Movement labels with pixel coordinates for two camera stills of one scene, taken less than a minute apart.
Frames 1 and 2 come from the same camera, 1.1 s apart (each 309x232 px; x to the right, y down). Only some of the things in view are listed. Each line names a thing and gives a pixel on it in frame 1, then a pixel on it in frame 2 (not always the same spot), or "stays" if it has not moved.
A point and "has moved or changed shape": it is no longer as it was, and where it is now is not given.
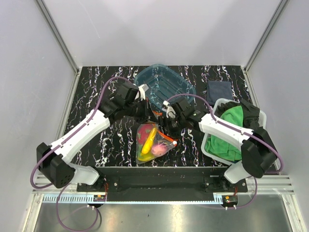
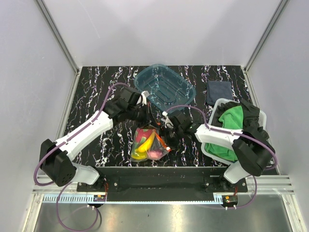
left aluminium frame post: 60,42 stays
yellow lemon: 146,157 → 139,155
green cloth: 223,147 stays
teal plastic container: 164,84 stays
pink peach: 159,149 → 154,154
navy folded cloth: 216,90 stays
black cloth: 251,113 stays
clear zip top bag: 150,143 has moved or changed shape
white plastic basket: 263,118 stays
